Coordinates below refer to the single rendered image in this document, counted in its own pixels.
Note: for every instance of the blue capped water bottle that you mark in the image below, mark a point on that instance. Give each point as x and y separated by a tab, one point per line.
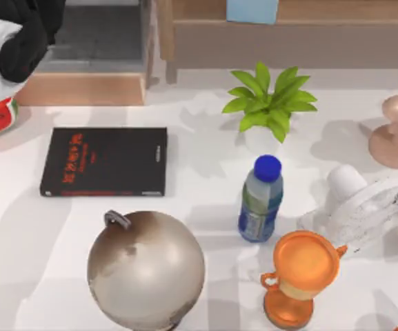
260	203

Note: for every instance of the black book with red print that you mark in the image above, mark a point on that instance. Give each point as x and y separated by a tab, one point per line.
109	162

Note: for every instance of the green plant in white pot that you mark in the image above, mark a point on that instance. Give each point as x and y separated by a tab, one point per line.
267	103

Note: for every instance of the grey globe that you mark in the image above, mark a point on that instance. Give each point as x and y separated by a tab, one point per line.
147	272

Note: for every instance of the pale wooden drawer front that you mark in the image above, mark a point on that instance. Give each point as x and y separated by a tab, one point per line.
81	89

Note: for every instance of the orange trophy cup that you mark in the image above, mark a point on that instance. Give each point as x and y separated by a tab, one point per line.
303	262

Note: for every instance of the wooden open shelf unit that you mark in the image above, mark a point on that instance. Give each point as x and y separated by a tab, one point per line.
288	45

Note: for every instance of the grey pierced drawer inside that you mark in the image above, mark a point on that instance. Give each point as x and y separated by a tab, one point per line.
98	38

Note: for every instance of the light blue box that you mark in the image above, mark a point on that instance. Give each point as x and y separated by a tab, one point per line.
252	10

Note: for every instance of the white desk fan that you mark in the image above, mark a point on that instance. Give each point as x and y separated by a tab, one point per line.
364	210

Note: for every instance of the pink desk lamp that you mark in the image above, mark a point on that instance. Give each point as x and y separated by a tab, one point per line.
391	145

